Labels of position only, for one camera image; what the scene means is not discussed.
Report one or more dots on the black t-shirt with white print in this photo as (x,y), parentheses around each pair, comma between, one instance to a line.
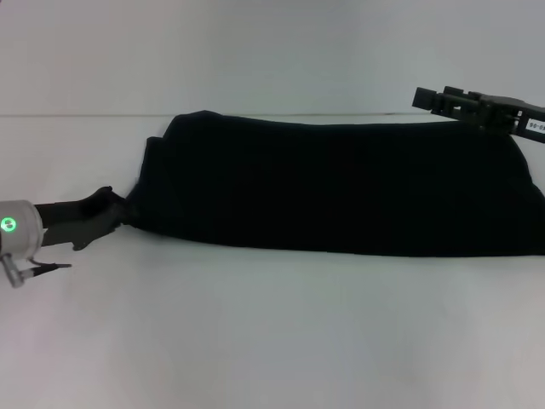
(340,191)

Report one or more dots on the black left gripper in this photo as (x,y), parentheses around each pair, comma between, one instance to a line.
(76,223)

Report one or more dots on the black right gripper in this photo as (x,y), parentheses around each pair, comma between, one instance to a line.
(511,117)

